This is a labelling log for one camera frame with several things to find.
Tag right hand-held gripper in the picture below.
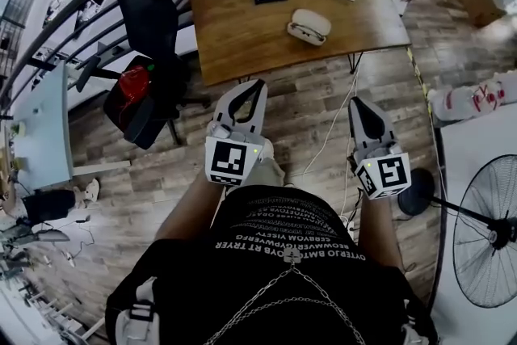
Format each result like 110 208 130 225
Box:
347 95 414 201

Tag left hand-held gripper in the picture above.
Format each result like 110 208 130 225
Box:
204 78 269 188

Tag dark-framed eyeglasses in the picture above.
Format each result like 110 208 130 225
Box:
288 22 326 43

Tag white glasses case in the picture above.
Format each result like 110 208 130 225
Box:
287 8 333 47

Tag person's left forearm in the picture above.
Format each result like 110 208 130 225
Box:
155 165 227 242

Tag person's right forearm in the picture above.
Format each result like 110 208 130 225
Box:
357 193 405 272

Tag person's white shoe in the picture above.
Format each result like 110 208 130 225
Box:
258 138 276 163

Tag wooden table with metal legs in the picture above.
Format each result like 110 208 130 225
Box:
189 0 412 88

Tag black standing fan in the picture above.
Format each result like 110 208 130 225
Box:
397 155 517 310

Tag white board panel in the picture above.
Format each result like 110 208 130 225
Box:
437 116 517 345

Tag red bag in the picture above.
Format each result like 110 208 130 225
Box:
118 65 151 111

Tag black office chair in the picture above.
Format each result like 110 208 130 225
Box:
75 0 212 150

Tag person's black printed t-shirt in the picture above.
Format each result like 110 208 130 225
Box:
104 184 439 345

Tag white desk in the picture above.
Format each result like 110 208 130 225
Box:
10 60 131 191

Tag white cable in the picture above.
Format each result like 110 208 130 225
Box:
302 52 361 216

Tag silver chain necklace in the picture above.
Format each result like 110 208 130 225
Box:
204 248 367 345

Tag grey harness strap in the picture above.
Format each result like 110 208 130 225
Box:
399 318 430 345
115 276 158 345

